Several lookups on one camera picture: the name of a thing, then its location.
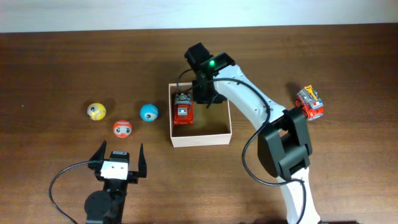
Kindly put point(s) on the red face ball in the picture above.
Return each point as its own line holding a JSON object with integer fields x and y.
{"x": 122, "y": 128}

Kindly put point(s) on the red toy truck yellow ladder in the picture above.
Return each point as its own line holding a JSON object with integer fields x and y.
{"x": 308, "y": 100}

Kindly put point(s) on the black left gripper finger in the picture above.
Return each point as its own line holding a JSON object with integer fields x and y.
{"x": 97, "y": 159}
{"x": 142, "y": 165}

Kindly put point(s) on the blue face ball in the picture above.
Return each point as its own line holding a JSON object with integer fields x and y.
{"x": 149, "y": 112}

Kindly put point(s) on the white cardboard box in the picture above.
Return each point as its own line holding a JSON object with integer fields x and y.
{"x": 212, "y": 124}

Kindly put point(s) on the red toy truck blue tracks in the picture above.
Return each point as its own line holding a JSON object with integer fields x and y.
{"x": 183, "y": 109}

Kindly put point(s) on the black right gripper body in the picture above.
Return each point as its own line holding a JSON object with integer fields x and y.
{"x": 205, "y": 93}

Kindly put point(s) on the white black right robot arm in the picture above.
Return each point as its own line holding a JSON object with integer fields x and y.
{"x": 283, "y": 141}

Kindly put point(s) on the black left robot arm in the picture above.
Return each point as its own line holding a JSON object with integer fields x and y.
{"x": 107, "y": 205}

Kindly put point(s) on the yellow face ball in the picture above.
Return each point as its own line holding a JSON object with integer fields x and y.
{"x": 96, "y": 111}

